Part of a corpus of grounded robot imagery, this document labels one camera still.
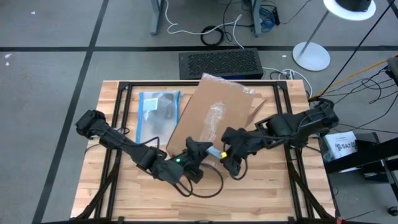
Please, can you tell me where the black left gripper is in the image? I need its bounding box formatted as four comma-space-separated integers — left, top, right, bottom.
151, 136, 215, 185

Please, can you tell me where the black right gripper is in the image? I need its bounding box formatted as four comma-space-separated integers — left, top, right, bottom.
220, 126, 272, 177

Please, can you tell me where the blue and yellow box cutter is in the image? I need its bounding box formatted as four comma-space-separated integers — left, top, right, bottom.
205, 146, 228, 160

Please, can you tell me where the black slanted frame strut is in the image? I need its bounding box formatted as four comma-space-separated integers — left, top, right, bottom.
319, 0, 398, 98

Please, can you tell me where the black table edge frame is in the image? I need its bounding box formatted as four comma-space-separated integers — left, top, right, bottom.
70, 80, 336, 224

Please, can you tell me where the white round base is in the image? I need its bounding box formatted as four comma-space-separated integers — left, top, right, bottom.
292, 11, 331, 72

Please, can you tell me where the white printed box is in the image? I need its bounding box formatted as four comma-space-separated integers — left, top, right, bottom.
323, 131, 359, 160

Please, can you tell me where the white round floor disc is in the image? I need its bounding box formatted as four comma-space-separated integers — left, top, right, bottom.
323, 0, 377, 22

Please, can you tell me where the yellow floor cable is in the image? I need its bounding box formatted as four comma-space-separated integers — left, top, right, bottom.
310, 54, 398, 99

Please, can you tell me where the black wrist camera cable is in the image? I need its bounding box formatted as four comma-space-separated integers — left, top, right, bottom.
172, 161, 225, 199

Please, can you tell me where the brown cardboard shipping box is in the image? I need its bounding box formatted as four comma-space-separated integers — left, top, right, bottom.
165, 72, 269, 170

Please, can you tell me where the grey desk leg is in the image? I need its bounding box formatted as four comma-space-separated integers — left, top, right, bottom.
250, 0, 264, 37
150, 0, 165, 36

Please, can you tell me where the black floor cable coil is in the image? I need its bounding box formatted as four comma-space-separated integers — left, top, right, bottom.
200, 25, 225, 47

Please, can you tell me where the blue and white bubble mailer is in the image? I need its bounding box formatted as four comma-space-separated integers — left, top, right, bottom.
135, 90, 182, 146

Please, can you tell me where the blue cable bundle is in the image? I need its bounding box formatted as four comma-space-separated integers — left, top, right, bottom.
259, 5, 281, 32

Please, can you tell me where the small green and white box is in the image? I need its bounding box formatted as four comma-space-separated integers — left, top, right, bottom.
144, 97, 159, 110

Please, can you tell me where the white floor cable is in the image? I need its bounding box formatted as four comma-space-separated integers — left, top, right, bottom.
164, 0, 313, 99

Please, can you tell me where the white power strip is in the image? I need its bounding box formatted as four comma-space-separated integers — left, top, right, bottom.
280, 69, 297, 81

